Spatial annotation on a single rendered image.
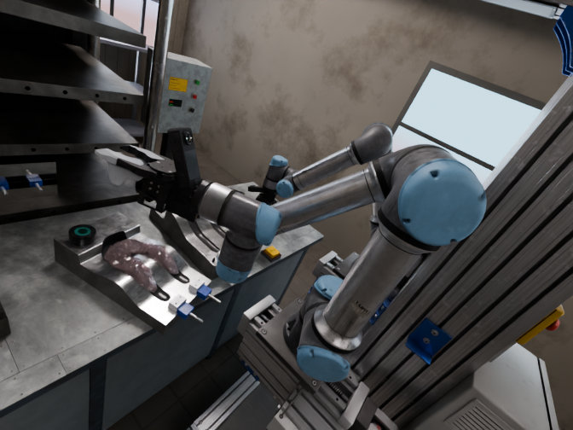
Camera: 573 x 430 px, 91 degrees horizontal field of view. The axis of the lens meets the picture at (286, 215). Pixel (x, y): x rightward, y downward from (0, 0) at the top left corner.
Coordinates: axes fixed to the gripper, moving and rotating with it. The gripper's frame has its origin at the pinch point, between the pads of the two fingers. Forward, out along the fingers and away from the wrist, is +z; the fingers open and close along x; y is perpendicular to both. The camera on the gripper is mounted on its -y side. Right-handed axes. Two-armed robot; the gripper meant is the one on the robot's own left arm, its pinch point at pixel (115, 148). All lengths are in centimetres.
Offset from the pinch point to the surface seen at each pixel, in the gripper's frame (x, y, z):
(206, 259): 49, 51, -12
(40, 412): -2, 90, 9
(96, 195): 70, 58, 57
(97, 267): 25, 55, 18
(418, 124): 219, -42, -106
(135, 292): 22, 55, 1
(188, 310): 25, 56, -17
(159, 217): 66, 52, 20
